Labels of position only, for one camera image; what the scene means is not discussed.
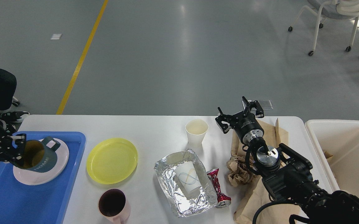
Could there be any white rolling chair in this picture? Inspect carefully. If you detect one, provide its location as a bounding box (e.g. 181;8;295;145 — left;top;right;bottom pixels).
288;0;359;56

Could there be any pink mug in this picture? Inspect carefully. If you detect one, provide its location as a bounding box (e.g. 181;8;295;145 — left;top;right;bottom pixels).
98;189;131;224

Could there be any yellow plastic plate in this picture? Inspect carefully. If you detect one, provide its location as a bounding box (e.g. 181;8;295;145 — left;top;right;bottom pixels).
86;138;138;184

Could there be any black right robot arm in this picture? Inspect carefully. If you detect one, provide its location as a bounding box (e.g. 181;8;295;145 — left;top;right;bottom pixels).
215;97;359;224

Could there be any teal home mug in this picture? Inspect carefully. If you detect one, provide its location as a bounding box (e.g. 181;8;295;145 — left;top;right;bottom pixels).
14;136;61;173

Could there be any crushed red can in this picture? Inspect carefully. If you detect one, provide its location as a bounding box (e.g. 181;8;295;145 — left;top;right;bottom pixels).
207;168;232;208

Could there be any pink plate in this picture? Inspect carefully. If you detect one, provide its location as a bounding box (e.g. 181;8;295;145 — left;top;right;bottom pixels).
13;138;69;185

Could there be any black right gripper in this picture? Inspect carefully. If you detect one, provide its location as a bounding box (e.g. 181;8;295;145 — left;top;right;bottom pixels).
215;96;265;145

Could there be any white floor label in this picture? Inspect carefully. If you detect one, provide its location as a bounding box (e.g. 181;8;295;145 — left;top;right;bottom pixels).
50;34;62;40

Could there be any blue plastic tray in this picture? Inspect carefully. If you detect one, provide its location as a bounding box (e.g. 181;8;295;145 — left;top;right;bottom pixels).
0;131;86;224

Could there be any brown paper bag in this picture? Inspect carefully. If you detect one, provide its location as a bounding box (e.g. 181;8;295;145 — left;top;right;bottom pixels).
231;119;301;224

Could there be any crumpled brown paper ball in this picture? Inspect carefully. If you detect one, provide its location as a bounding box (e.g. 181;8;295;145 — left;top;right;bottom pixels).
226;156;256;187

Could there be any aluminium foil tray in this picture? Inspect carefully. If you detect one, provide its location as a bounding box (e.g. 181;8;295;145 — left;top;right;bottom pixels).
154;149;217;217

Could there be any transparent floor plate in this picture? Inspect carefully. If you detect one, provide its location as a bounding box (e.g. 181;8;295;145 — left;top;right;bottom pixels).
243;100;274;111

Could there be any white paper cup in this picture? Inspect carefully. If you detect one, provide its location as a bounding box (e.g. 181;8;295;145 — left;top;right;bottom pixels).
185;119;209;147

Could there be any white plastic bin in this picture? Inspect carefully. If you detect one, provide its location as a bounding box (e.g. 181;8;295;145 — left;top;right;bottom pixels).
305;119;359;198

